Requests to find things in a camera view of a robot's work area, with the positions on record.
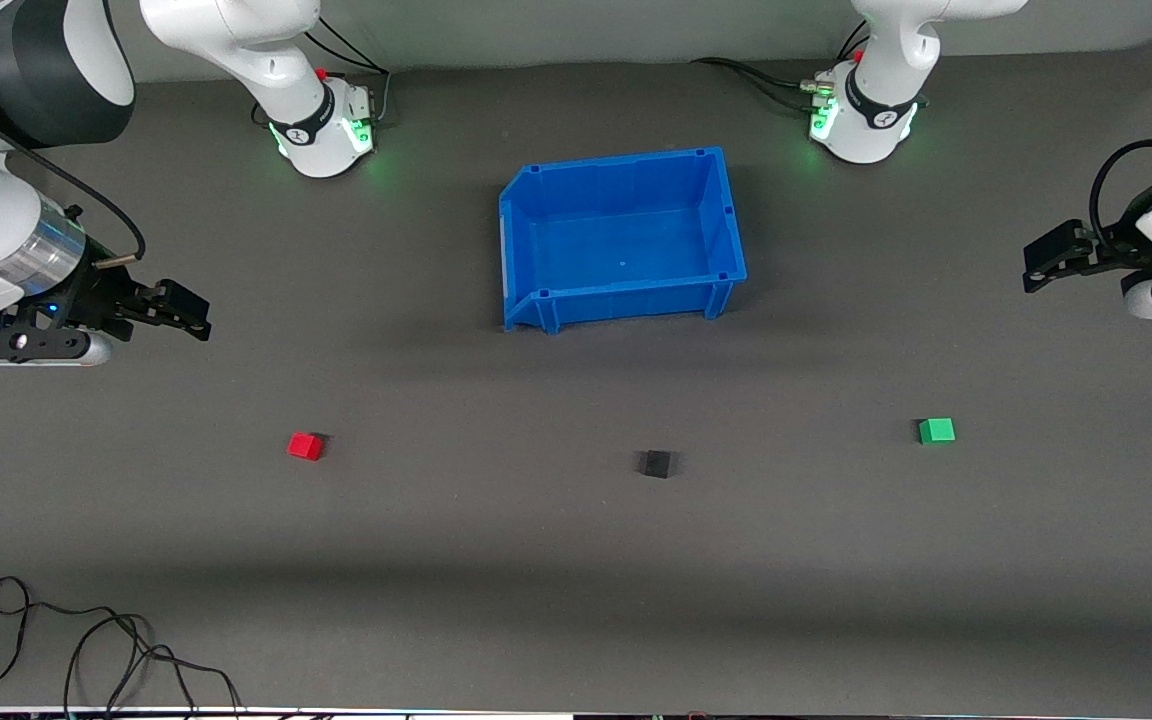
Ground blue plastic storage bin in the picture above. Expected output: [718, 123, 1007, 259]
[498, 147, 748, 335]

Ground black left arm wrist cable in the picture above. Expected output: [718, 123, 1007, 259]
[1088, 138, 1152, 251]

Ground black arm wrist cable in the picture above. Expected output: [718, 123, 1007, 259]
[1088, 138, 1152, 251]
[0, 135, 148, 267]

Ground black right arm wrist cable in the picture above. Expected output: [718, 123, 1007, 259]
[0, 135, 148, 267]

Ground black right arm base cables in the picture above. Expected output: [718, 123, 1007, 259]
[251, 15, 394, 129]

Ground black arm base cables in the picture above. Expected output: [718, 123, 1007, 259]
[689, 20, 872, 113]
[251, 15, 394, 129]

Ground loose thin black cable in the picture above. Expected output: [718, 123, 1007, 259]
[0, 576, 243, 720]

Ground black left arm base cables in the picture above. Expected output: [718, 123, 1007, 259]
[689, 20, 872, 113]

